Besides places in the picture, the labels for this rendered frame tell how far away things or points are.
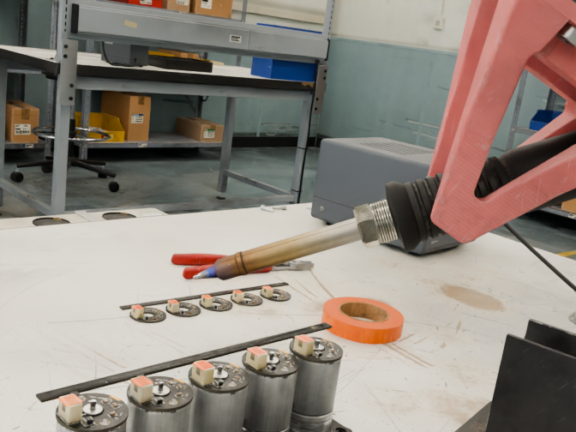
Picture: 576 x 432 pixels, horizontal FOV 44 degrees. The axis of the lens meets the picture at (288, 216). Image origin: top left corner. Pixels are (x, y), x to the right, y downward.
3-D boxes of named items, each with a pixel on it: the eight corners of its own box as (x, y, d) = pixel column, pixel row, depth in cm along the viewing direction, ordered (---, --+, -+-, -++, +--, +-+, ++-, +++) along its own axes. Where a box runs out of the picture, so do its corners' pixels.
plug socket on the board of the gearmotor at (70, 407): (88, 418, 25) (90, 401, 24) (65, 425, 24) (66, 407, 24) (78, 408, 25) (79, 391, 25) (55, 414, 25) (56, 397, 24)
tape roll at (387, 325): (309, 309, 54) (312, 295, 54) (381, 310, 56) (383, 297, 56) (338, 345, 48) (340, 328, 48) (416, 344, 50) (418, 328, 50)
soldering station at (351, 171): (477, 247, 79) (494, 163, 77) (422, 261, 70) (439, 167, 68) (368, 212, 88) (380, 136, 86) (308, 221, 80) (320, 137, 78)
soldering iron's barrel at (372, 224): (221, 297, 25) (400, 245, 24) (206, 256, 24) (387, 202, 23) (226, 284, 26) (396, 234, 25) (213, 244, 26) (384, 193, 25)
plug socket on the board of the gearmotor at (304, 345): (317, 353, 32) (319, 339, 32) (303, 357, 32) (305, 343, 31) (304, 346, 33) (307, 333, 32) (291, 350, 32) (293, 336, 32)
